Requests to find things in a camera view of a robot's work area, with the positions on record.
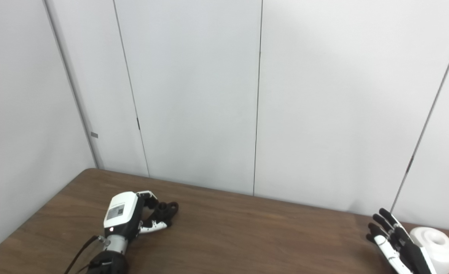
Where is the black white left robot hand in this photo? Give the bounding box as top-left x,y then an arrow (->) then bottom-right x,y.
103,190 -> 170,241

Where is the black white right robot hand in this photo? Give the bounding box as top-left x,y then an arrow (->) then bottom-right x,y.
366,208 -> 438,274

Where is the round white plastic piece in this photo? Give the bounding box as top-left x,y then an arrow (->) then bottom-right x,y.
410,227 -> 449,274

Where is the black plastic holder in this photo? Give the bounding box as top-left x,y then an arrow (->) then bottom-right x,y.
145,202 -> 179,229

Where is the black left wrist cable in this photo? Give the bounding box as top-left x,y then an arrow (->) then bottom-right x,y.
64,235 -> 110,274

